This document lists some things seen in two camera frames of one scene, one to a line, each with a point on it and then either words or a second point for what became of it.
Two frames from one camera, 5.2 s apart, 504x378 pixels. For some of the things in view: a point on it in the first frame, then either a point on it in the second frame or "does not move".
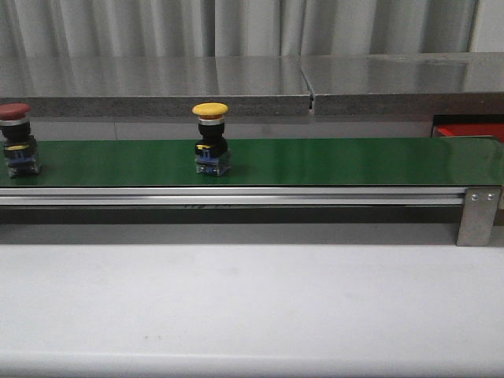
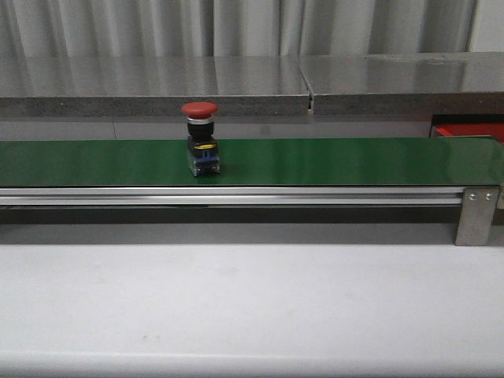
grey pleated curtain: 68,28 does not move
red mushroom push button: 20,147 -> 201,144
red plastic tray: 469,130 does not move
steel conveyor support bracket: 479,213 does not move
